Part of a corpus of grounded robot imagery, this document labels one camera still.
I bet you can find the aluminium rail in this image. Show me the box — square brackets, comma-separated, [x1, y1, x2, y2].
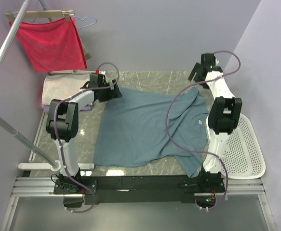
[11, 178, 266, 197]

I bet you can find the white perforated plastic basket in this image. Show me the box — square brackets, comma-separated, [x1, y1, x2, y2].
[222, 114, 266, 180]

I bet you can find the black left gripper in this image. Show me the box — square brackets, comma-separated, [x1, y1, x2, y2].
[99, 79, 122, 103]

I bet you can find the folded white t shirt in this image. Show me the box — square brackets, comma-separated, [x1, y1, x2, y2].
[41, 74, 90, 105]

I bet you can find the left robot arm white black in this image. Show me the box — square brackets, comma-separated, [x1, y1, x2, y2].
[46, 71, 122, 193]

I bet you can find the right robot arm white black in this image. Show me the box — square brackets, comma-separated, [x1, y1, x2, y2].
[188, 53, 242, 192]

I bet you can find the wooden clip hanger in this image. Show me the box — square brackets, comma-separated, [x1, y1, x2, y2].
[4, 9, 75, 23]

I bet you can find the grey metal clothes rack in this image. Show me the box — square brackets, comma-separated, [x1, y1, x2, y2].
[0, 0, 104, 171]

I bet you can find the tan cloth behind towel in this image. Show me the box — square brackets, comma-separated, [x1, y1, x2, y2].
[82, 43, 92, 60]

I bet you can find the red towel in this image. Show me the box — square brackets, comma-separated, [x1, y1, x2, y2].
[16, 18, 87, 73]

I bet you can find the black base beam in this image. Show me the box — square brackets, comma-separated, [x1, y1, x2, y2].
[54, 173, 225, 207]

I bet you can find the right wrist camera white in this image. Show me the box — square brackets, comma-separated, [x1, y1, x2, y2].
[215, 57, 220, 66]

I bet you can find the blue t shirt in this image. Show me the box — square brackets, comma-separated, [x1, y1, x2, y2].
[93, 88, 208, 177]

